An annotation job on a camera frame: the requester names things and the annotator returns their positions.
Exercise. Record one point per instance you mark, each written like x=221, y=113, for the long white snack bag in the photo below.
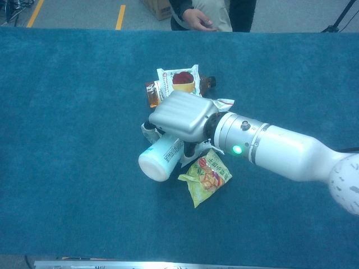
x=221, y=104

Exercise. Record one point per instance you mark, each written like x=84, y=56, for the yellow-green chip bag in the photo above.
x=207, y=179

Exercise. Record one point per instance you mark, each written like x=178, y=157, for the aluminium frame rail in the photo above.
x=140, y=264

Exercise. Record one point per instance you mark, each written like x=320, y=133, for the black tripod stand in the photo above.
x=333, y=28

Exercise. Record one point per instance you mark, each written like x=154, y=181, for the blue felt table cloth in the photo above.
x=70, y=140

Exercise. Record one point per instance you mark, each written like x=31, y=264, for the square white cake packet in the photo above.
x=179, y=79

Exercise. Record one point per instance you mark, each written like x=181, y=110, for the person in dark jacket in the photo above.
x=207, y=16

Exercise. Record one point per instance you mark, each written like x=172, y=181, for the clear water bottle green label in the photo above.
x=150, y=137

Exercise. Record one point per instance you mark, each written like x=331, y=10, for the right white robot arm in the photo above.
x=280, y=151

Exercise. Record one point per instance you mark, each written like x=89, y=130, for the white milk drink bottle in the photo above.
x=157, y=162

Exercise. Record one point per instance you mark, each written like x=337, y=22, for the cardboard box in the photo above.
x=160, y=9

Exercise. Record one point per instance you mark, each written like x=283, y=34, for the brown tea bottle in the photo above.
x=152, y=96

